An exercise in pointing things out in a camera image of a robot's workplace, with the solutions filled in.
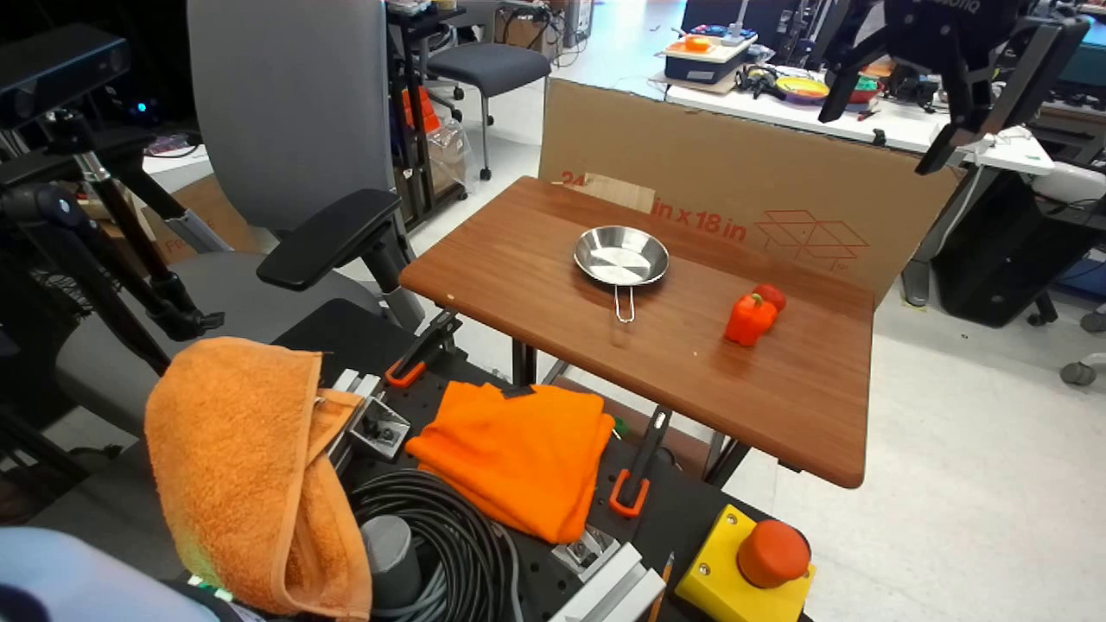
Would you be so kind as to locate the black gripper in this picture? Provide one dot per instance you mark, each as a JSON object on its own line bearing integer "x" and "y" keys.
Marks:
{"x": 1012, "y": 66}

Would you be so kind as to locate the orange bell pepper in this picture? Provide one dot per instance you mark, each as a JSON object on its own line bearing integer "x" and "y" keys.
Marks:
{"x": 753, "y": 319}

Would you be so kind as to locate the silver metal pan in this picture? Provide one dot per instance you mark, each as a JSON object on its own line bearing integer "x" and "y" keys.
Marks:
{"x": 622, "y": 261}

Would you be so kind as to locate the white standing desk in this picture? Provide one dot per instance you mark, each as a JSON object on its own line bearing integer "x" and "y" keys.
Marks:
{"x": 898, "y": 126}

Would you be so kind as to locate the brown cardboard sheet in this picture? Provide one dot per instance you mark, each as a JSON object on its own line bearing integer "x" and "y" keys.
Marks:
{"x": 845, "y": 209}

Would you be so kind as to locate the box with orange object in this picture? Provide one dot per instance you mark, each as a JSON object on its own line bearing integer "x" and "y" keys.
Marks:
{"x": 708, "y": 57}

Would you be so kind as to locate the wooden table top board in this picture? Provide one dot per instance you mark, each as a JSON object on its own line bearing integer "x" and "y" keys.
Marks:
{"x": 798, "y": 397}

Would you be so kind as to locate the black office chair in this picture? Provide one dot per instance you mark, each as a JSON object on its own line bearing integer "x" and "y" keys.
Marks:
{"x": 492, "y": 72}

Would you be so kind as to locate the yellow emergency stop button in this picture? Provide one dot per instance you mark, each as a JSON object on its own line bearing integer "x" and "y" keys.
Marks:
{"x": 748, "y": 572}

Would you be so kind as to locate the folded orange cloth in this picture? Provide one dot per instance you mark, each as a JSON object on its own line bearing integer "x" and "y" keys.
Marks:
{"x": 528, "y": 460}

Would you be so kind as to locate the grey office chair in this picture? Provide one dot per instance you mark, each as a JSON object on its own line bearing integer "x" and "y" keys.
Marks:
{"x": 291, "y": 105}

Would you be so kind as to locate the orange towel on chair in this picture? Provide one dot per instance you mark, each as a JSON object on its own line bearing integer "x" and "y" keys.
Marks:
{"x": 236, "y": 439}

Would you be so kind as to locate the orange handled clamp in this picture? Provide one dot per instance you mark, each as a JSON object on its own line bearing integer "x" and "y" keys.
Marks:
{"x": 416, "y": 357}
{"x": 629, "y": 486}

